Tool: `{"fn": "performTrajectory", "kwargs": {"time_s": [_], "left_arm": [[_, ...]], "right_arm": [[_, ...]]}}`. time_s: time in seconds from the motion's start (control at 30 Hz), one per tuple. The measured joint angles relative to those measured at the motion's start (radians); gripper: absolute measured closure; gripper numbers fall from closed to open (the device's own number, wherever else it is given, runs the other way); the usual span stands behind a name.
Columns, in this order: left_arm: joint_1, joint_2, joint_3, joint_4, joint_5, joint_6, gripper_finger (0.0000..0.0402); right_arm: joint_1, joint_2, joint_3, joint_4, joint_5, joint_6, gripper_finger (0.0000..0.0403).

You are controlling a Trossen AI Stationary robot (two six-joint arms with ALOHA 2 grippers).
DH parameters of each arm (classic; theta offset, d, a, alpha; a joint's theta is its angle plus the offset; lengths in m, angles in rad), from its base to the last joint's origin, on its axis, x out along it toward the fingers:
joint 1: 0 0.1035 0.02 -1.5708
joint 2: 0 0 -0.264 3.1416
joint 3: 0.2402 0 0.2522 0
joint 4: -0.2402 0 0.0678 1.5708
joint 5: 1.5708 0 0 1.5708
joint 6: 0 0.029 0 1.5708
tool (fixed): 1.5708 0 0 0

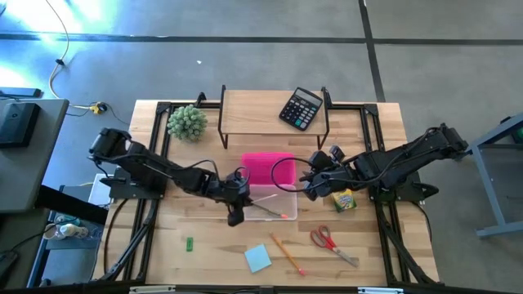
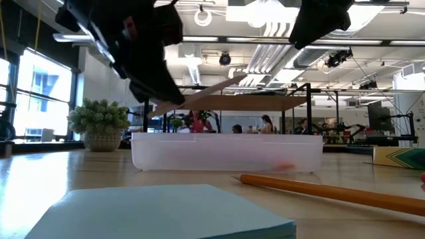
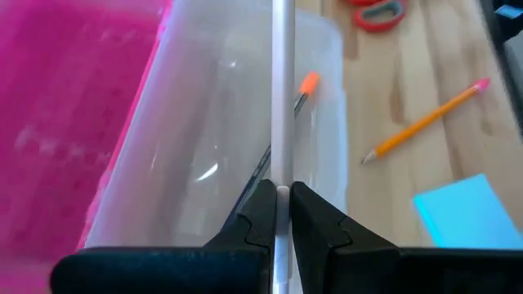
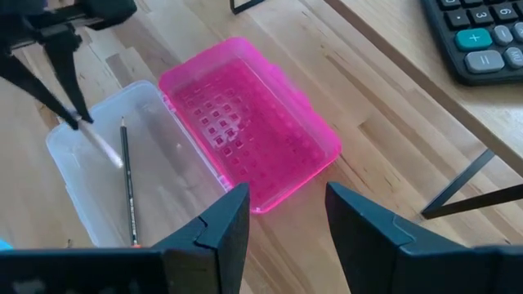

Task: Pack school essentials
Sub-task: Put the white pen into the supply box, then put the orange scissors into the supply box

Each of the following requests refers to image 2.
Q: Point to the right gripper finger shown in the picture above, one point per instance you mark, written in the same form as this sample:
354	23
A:
335	16
305	23

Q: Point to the black post stand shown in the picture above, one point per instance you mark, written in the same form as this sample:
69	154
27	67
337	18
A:
411	127

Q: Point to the long ceiling light bar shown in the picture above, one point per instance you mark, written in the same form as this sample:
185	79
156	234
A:
199	38

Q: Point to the small green background plant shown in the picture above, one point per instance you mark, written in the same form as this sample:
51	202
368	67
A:
176	123

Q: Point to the silver ceiling ducts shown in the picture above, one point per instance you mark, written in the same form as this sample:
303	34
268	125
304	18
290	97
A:
265	63

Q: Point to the black ceiling spotlight cluster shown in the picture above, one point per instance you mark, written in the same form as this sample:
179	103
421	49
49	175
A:
338	58

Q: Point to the yellow Crayola crayon box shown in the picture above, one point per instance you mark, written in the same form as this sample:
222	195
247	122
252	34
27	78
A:
398	157

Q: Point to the green artificial potted plant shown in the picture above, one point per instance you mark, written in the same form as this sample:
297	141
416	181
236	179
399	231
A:
99	116

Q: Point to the large bright window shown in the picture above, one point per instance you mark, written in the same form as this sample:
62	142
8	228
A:
43	99

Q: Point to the black monitor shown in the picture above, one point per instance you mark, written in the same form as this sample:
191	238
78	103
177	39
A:
378	116

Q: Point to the clear pencil box pink lid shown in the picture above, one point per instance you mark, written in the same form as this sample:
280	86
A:
216	152

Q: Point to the light wooden ruler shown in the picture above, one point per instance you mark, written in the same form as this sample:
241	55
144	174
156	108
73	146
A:
212	89

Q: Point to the wooden shelf riser black legs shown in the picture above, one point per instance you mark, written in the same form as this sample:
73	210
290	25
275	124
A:
239	103

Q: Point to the orange pencil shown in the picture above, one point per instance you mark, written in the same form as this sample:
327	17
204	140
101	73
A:
332	192

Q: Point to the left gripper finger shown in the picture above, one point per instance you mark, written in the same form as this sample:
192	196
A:
138	94
152	76

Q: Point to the light blue sticky note pad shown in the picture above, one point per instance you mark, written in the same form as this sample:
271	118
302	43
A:
149	215

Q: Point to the person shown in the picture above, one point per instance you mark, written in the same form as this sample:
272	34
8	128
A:
236	129
302	126
267	124
199	124

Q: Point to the round black ceiling spotlight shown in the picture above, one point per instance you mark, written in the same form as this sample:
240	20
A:
225	58

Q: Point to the black rounded equipment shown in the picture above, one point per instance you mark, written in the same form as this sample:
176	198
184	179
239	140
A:
5	129

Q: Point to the background black robot arm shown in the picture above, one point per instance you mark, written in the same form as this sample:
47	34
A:
352	127

